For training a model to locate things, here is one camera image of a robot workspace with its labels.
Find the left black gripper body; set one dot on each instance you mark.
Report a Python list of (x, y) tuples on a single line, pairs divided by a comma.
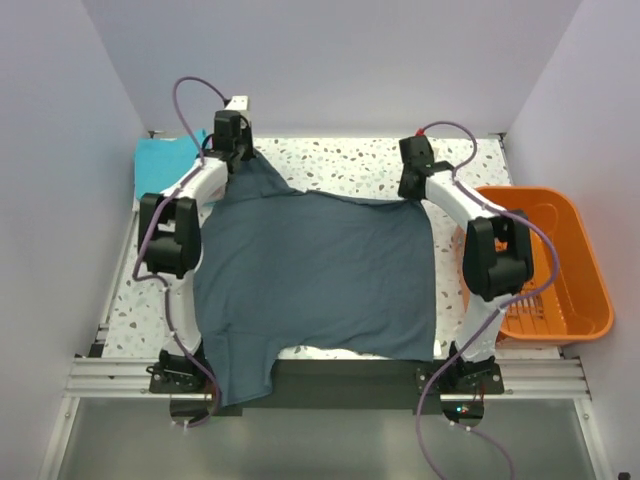
[(244, 145)]

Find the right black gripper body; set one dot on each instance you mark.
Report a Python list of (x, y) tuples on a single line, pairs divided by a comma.
[(403, 189)]

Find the slate blue t-shirt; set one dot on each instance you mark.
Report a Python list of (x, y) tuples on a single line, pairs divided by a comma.
[(284, 268)]

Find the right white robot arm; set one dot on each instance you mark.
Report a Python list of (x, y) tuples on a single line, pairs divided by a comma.
[(497, 256)]

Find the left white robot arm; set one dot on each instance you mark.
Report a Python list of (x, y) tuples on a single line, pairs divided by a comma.
[(170, 242)]

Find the teal folded t-shirt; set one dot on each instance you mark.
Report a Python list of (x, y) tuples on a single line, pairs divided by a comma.
[(160, 163)]

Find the orange plastic basket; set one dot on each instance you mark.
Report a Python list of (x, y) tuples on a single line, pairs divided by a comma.
[(566, 301)]

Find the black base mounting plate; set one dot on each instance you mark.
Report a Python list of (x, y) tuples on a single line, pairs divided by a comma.
[(334, 384)]

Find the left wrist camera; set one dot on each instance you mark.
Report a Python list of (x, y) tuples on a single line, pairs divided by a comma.
[(239, 103)]

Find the aluminium front rail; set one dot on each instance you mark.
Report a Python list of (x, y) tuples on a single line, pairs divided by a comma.
[(513, 378)]

